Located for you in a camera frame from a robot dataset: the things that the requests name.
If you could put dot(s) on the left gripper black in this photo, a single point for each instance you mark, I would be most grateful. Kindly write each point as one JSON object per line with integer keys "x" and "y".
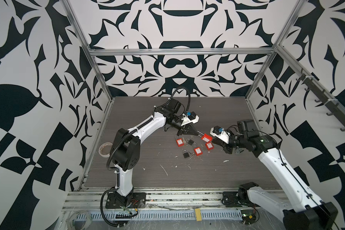
{"x": 184, "y": 130}

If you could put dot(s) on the tape roll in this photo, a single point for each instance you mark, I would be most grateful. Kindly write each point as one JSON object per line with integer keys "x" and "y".
{"x": 104, "y": 149}

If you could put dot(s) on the red padlock long shackle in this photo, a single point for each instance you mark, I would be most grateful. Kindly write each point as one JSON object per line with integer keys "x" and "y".
{"x": 209, "y": 145}

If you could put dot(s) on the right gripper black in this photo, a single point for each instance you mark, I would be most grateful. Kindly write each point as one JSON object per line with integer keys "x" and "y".
{"x": 225, "y": 146}

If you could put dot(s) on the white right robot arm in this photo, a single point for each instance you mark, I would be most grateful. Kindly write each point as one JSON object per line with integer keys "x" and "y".
{"x": 305, "y": 210}

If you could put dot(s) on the yellow tape piece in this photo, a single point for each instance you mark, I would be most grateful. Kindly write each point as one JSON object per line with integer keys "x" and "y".
{"x": 198, "y": 214}

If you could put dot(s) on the red padlock with key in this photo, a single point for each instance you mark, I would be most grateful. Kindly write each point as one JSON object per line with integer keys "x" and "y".
{"x": 179, "y": 141}

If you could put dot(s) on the wall hook rack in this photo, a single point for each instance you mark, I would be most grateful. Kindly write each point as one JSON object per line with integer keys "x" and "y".
{"x": 323, "y": 97}

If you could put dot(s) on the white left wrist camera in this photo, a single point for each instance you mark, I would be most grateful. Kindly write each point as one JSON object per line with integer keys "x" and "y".
{"x": 189, "y": 117}

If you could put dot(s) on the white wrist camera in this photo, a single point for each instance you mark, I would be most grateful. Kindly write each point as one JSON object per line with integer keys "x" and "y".
{"x": 189, "y": 117}
{"x": 219, "y": 135}

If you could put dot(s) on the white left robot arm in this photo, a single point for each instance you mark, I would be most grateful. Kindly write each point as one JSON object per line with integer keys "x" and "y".
{"x": 121, "y": 195}

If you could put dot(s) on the small black padlock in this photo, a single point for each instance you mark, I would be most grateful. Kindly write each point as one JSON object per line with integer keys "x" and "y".
{"x": 186, "y": 154}
{"x": 190, "y": 142}

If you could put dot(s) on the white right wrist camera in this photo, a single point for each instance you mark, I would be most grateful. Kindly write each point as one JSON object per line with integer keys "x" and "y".
{"x": 219, "y": 135}

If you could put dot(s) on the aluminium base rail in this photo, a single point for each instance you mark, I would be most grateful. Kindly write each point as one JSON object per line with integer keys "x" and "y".
{"x": 169, "y": 199}

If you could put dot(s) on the aluminium cage frame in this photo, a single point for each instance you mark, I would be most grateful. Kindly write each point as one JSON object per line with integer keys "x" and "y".
{"x": 251, "y": 49}

